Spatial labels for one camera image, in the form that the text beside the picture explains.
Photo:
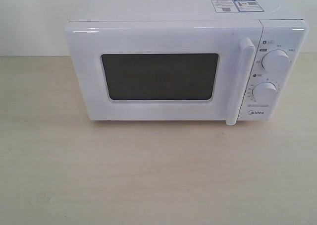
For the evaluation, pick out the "white microwave door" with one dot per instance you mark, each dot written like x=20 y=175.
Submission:
x=163 y=70

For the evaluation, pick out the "lower white timer knob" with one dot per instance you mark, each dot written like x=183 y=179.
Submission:
x=264 y=92

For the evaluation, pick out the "upper white power knob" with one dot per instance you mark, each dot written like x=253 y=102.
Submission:
x=276 y=61

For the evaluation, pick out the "printed paper instruction sheet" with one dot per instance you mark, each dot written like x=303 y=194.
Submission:
x=234 y=6

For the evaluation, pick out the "white Midea microwave oven body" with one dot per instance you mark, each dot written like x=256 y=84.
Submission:
x=283 y=29

